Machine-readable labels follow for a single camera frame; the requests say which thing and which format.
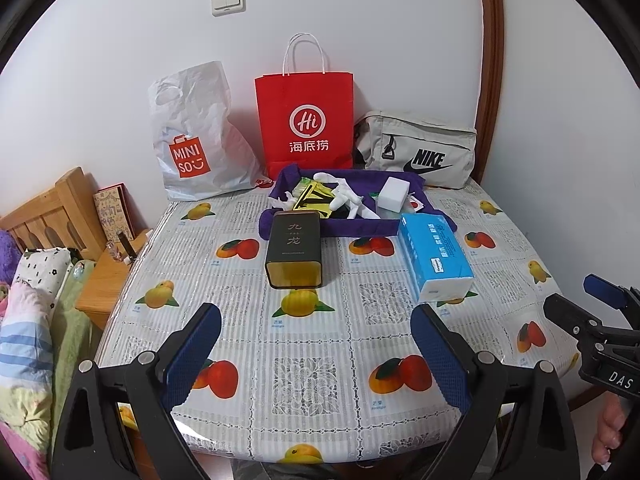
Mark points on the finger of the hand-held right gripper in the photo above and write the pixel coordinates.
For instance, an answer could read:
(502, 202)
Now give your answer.
(570, 317)
(602, 287)

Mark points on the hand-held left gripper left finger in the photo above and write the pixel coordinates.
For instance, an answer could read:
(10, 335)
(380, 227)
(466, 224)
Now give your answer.
(192, 355)

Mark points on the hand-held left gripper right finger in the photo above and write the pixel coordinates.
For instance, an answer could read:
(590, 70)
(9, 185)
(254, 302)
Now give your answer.
(442, 355)

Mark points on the white fruit print sachet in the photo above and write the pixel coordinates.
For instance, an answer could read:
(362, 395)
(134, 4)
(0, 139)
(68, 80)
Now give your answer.
(416, 204)

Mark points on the purple towel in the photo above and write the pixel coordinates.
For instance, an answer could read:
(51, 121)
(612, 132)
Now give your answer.
(350, 227)

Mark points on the white square box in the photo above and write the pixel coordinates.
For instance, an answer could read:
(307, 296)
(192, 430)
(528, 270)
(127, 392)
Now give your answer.
(397, 195)

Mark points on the white glove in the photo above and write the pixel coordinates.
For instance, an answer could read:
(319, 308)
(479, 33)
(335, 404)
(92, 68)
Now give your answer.
(345, 195)
(286, 199)

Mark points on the green pocket tissue pack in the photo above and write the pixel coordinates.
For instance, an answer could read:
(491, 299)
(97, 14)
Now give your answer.
(305, 189)

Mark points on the person's right hand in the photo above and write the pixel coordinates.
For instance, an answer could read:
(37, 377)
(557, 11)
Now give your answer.
(612, 425)

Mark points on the blue tissue pack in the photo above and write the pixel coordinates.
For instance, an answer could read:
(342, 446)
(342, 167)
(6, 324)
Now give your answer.
(435, 255)

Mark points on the wooden nightstand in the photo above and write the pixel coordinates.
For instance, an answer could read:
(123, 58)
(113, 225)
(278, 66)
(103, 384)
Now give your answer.
(105, 285)

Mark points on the fruit print tablecloth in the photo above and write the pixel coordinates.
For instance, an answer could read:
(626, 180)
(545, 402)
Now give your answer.
(310, 360)

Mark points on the light green bed sheet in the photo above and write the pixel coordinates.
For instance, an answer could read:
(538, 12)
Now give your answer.
(70, 340)

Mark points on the small brown bottle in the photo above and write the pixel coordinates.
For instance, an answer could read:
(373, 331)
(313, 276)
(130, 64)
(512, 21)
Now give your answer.
(125, 247)

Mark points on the black tin box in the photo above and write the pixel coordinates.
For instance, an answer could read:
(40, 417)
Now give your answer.
(292, 240)

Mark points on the patterned book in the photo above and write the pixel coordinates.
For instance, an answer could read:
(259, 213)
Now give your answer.
(112, 212)

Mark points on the pastel striped quilt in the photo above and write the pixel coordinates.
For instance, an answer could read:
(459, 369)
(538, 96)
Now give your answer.
(20, 350)

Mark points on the white dotted pillow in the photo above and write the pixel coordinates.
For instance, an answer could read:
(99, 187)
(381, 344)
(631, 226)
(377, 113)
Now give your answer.
(40, 270)

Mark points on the wooden headboard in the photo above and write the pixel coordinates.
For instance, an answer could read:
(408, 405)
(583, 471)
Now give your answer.
(60, 210)

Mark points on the purple plush toy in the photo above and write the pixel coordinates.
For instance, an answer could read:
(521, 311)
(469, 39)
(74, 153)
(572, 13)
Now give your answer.
(7, 255)

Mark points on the beige waist bag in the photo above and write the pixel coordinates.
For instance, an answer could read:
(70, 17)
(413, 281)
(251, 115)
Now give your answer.
(425, 135)

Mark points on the white plastic shopping bag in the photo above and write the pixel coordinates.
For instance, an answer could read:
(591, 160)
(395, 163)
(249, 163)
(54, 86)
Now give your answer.
(200, 125)

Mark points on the red paper bag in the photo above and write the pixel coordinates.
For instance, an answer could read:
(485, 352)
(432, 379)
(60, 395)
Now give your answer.
(305, 100)

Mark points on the wooden door frame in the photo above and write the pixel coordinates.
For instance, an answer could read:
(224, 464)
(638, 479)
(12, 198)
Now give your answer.
(492, 60)

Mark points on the white light switch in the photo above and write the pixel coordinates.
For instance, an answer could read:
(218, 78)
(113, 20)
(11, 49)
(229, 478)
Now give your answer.
(227, 1)

